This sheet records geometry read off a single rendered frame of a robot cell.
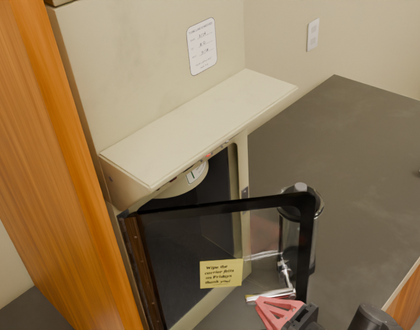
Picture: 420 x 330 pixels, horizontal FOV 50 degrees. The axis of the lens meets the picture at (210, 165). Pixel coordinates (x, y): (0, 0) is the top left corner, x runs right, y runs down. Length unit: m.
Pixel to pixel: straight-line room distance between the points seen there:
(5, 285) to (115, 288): 0.65
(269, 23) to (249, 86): 0.86
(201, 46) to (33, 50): 0.33
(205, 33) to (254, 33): 0.83
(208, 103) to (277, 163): 0.81
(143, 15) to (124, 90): 0.10
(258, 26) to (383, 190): 0.65
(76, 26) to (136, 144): 0.18
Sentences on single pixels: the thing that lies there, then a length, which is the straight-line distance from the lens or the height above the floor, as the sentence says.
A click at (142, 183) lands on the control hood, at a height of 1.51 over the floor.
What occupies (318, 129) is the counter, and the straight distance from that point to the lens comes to 1.66.
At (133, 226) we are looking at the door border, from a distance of 0.72.
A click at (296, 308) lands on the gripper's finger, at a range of 0.78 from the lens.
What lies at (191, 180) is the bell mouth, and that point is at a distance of 0.84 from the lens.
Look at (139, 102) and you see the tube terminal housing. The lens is 0.66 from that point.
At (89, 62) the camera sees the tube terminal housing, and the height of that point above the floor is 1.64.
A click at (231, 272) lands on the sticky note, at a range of 0.82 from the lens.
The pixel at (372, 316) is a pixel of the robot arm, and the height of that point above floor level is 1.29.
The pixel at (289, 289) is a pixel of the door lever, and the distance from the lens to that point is 0.82.
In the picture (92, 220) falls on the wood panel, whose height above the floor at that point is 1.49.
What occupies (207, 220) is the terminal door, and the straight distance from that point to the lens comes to 0.72.
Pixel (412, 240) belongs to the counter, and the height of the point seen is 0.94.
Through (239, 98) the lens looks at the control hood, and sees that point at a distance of 0.72.
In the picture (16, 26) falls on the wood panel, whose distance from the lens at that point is 0.44.
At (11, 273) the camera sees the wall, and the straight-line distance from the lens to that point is 1.27.
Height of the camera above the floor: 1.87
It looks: 38 degrees down
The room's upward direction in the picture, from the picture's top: 6 degrees counter-clockwise
